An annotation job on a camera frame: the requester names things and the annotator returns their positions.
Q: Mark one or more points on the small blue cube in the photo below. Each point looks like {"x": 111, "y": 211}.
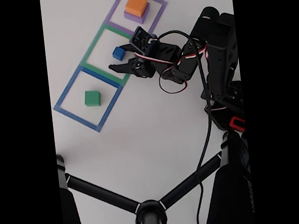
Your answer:
{"x": 118, "y": 53}

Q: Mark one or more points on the purple cube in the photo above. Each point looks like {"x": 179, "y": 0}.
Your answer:
{"x": 135, "y": 18}

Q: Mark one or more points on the orange cube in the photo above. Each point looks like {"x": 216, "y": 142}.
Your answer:
{"x": 136, "y": 2}

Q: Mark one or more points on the green cube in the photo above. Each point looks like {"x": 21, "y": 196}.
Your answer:
{"x": 92, "y": 98}

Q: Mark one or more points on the green tape square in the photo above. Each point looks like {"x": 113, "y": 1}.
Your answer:
{"x": 91, "y": 45}

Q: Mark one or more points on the purple tape square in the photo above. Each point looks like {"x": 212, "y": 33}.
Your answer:
{"x": 160, "y": 12}

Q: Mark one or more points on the blue tape square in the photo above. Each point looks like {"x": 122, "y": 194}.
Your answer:
{"x": 64, "y": 92}

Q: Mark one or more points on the red clamp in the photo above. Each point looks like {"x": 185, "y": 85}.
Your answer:
{"x": 237, "y": 123}

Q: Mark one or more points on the black tripod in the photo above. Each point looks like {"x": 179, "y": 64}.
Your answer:
{"x": 150, "y": 219}

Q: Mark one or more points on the gripper camera board, blue mount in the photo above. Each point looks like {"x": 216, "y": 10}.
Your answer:
{"x": 143, "y": 40}

